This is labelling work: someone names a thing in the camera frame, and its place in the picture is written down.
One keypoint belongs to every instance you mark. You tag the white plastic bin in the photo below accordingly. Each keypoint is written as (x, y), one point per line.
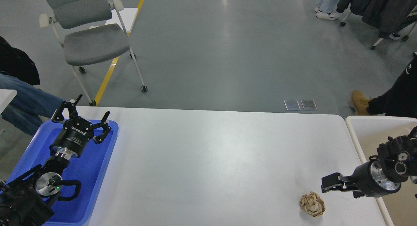
(367, 133)

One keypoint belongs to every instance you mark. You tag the person with tan boots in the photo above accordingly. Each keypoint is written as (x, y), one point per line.
(399, 101)

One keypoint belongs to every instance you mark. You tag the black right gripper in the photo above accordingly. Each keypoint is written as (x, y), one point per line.
(367, 180)

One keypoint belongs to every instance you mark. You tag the right floor socket plate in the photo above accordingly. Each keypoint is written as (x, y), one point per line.
(309, 105)

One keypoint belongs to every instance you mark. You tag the grey office chair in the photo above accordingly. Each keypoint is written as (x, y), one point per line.
(91, 46)

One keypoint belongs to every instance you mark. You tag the chair draped with dark coat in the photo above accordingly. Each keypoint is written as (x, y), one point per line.
(388, 16)

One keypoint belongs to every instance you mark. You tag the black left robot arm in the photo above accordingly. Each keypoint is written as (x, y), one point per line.
(28, 200)

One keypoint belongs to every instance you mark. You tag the brown paper ball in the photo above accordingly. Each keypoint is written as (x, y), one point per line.
(312, 204)

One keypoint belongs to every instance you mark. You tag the white side table corner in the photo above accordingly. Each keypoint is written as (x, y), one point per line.
(6, 96)

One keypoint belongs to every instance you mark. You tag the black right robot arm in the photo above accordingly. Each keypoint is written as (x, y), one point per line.
(398, 158)

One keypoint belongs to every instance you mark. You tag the person in light jeans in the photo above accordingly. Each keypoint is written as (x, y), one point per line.
(324, 9)

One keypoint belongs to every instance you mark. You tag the left floor socket plate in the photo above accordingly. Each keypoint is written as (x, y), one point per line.
(292, 105)

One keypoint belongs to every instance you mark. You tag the white floor board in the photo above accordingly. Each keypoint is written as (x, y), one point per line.
(128, 16)

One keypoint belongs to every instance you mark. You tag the floor socket plate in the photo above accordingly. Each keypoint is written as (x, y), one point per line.
(309, 105)
(292, 105)

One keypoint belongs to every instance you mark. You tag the blue plastic tray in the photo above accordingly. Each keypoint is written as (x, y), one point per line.
(89, 169)

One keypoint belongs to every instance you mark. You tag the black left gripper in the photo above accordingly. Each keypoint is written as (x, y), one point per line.
(74, 134)

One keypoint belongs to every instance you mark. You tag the seated person in jeans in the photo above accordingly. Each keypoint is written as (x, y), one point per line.
(18, 72)

